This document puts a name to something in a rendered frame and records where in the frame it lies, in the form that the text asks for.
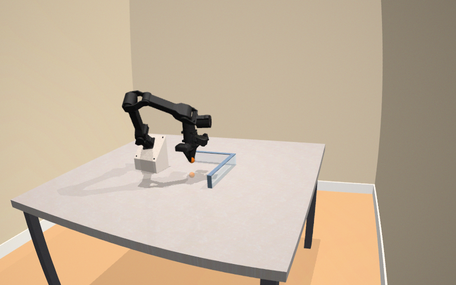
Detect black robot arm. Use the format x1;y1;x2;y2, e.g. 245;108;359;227
121;90;212;150

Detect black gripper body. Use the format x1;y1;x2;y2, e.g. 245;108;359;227
175;128;197;152

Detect light blue l-shaped wall top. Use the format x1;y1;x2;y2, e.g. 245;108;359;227
196;150;236;189

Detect clear glass corner walls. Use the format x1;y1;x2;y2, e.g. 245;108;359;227
194;152;236;188

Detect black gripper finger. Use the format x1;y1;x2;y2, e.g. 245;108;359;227
191;144;199;159
183;148;194;162

